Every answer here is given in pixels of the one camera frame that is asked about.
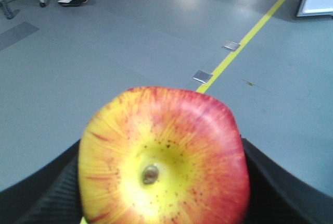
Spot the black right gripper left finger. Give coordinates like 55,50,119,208
1,142,82,223

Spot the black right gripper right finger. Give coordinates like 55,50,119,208
242,138,332,224

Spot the red yellow apple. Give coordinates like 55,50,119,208
78,86,250,223

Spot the silver floor socket plate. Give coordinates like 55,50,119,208
192,70,213,84
222,40,240,52

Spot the clear plastic water bottle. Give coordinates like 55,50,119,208
1,0,14,20

